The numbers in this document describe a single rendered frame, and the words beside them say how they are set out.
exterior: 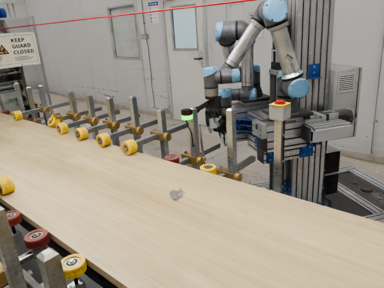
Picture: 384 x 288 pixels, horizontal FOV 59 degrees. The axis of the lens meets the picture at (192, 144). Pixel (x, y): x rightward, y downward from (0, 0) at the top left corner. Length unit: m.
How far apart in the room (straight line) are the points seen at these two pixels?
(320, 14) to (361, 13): 1.75
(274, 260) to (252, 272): 0.08
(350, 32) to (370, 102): 0.75
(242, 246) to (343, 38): 3.27
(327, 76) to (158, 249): 1.67
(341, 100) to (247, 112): 0.63
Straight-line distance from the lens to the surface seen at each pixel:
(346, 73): 2.41
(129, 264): 1.10
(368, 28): 4.02
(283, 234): 1.19
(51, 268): 0.80
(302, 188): 2.56
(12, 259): 1.09
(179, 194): 1.42
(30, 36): 4.06
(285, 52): 1.88
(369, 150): 4.23
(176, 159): 1.79
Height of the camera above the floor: 1.57
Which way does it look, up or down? 19 degrees down
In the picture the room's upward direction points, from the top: 4 degrees counter-clockwise
